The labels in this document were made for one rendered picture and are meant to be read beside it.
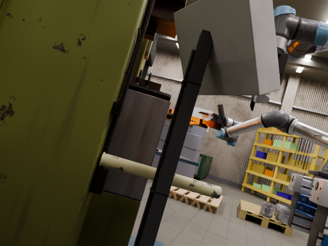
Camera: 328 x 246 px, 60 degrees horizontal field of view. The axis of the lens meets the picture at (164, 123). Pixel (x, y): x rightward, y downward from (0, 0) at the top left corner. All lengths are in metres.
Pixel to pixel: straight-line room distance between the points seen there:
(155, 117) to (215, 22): 0.54
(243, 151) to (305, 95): 2.49
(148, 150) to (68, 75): 0.47
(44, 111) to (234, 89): 0.60
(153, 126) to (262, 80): 0.61
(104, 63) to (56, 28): 0.19
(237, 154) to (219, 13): 8.44
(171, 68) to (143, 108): 8.74
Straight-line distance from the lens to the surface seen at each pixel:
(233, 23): 0.79
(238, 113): 9.29
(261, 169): 8.25
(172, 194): 4.12
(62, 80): 0.99
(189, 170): 5.51
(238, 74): 0.78
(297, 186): 1.64
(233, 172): 9.17
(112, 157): 1.01
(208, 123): 1.84
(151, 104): 1.23
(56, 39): 1.03
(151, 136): 1.22
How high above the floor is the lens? 0.75
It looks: 3 degrees up
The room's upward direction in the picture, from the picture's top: 17 degrees clockwise
